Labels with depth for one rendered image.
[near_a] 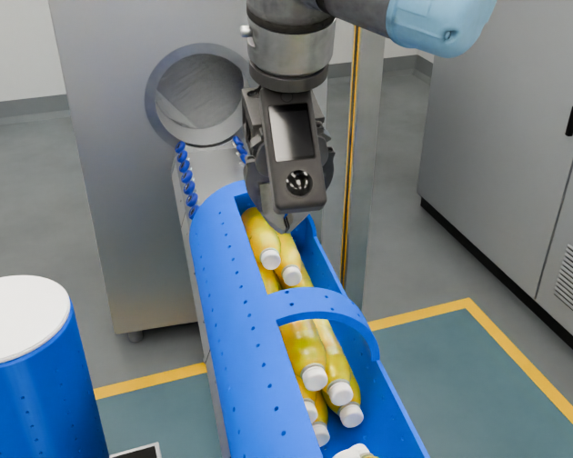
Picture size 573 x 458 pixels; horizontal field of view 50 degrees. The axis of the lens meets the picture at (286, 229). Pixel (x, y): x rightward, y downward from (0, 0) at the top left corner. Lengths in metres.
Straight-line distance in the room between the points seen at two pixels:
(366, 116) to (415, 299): 1.61
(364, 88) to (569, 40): 1.27
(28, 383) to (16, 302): 0.19
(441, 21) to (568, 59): 2.23
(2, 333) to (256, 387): 0.62
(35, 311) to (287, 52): 0.99
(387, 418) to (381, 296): 1.96
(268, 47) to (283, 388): 0.52
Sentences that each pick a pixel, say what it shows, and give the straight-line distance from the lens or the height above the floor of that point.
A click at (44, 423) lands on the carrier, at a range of 1.44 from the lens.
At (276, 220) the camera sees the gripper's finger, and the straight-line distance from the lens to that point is 0.66.
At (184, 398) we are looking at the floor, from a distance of 2.55.
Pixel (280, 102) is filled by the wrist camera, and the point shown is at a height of 1.67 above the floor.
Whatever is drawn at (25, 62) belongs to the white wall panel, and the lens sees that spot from 5.20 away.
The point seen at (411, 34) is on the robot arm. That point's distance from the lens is 0.44.
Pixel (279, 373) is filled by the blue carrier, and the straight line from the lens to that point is 0.91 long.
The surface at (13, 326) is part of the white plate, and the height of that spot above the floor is 1.04.
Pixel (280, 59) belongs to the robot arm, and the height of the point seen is 1.72.
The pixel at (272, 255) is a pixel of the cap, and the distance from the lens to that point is 1.25.
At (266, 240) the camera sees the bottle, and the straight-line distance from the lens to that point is 1.27.
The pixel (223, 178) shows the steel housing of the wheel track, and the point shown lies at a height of 0.93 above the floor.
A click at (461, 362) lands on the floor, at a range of 2.75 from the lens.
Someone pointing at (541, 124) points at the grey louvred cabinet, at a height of 0.87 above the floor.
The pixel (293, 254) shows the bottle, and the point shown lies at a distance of 1.31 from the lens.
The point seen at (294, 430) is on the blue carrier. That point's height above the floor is 1.22.
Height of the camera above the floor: 1.87
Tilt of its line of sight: 33 degrees down
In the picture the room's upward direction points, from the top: straight up
